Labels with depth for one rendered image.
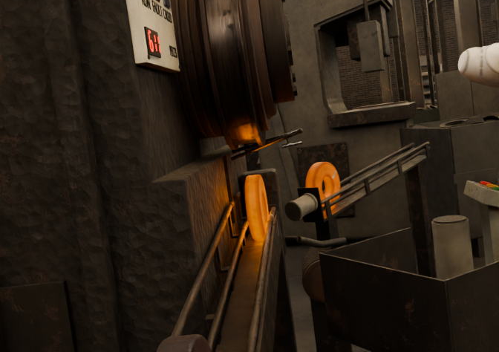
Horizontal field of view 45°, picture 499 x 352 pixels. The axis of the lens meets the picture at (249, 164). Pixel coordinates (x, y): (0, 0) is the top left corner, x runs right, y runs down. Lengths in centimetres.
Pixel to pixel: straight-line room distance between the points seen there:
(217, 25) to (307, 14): 293
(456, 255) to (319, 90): 220
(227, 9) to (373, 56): 265
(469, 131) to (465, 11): 694
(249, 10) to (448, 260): 119
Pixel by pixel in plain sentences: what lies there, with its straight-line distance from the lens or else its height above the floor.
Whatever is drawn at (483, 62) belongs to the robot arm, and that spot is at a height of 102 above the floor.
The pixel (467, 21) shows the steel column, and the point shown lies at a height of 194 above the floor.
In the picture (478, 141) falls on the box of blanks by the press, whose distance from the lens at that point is 352.
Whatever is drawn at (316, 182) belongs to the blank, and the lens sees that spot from 181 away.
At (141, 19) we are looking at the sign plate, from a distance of 99.
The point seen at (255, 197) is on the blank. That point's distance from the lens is 136.
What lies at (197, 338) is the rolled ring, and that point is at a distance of 58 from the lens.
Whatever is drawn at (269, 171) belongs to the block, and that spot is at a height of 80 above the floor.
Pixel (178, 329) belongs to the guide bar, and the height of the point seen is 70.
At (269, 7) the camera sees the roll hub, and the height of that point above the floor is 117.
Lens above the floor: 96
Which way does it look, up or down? 5 degrees down
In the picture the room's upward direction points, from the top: 8 degrees counter-clockwise
